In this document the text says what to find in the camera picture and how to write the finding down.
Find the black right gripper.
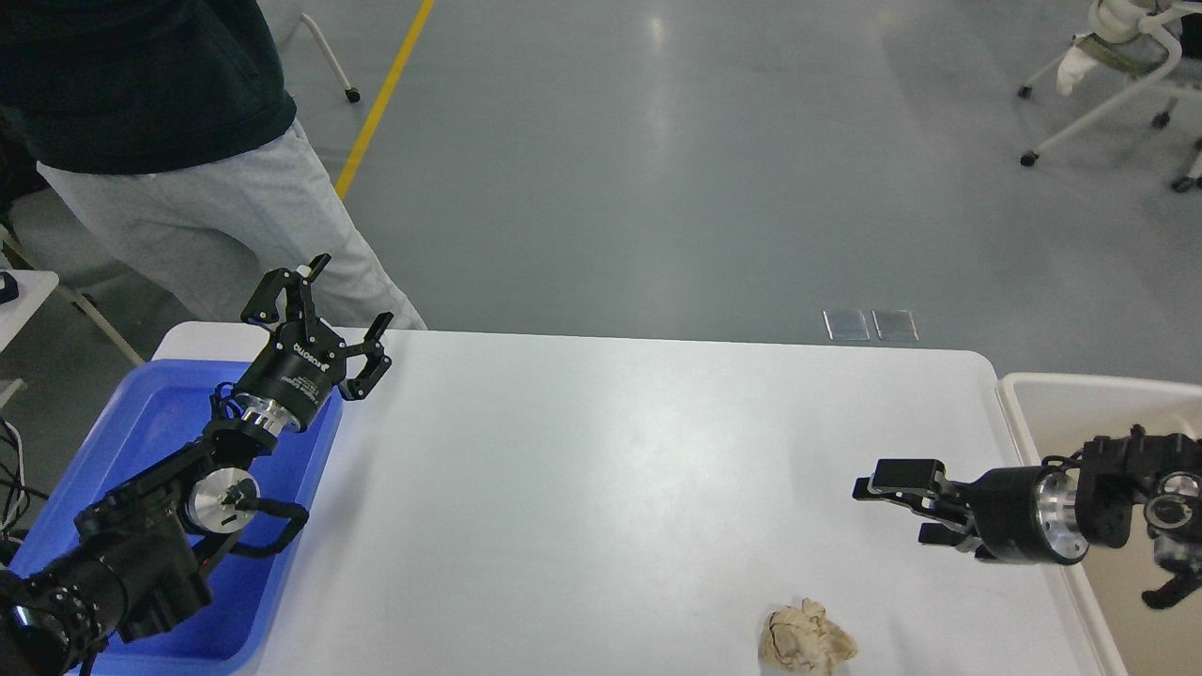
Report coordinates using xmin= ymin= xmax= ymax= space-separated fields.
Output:
xmin=853 ymin=458 xmax=1090 ymax=567

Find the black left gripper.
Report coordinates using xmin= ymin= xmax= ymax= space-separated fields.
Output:
xmin=233 ymin=253 xmax=393 ymax=437

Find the beige paper ball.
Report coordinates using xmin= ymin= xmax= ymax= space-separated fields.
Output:
xmin=757 ymin=595 xmax=859 ymax=675

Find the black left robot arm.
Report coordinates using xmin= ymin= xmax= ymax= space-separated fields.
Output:
xmin=2 ymin=253 xmax=393 ymax=675

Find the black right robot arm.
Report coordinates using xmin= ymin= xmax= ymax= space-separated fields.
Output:
xmin=853 ymin=423 xmax=1201 ymax=610

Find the white plastic bin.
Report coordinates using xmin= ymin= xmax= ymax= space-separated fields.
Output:
xmin=996 ymin=373 xmax=1201 ymax=675

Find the blue plastic bin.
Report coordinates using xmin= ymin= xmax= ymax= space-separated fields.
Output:
xmin=11 ymin=360 xmax=344 ymax=675

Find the right metal floor plate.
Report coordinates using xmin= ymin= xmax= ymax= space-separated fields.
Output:
xmin=871 ymin=309 xmax=920 ymax=343

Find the metal floor plate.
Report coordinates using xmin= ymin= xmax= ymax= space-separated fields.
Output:
xmin=823 ymin=309 xmax=871 ymax=343
xmin=871 ymin=309 xmax=920 ymax=343

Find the left metal floor plate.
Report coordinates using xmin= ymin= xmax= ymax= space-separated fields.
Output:
xmin=823 ymin=309 xmax=871 ymax=343

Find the white chair leg with caster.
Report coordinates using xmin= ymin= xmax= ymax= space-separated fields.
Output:
xmin=298 ymin=11 xmax=362 ymax=103

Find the person in dark hoodie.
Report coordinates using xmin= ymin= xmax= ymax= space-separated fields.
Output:
xmin=2 ymin=1 xmax=426 ymax=330

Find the white side table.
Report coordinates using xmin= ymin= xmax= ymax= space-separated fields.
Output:
xmin=0 ymin=267 xmax=145 ymax=395

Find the white office chair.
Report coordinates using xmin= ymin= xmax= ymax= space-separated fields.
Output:
xmin=1016 ymin=1 xmax=1200 ymax=167

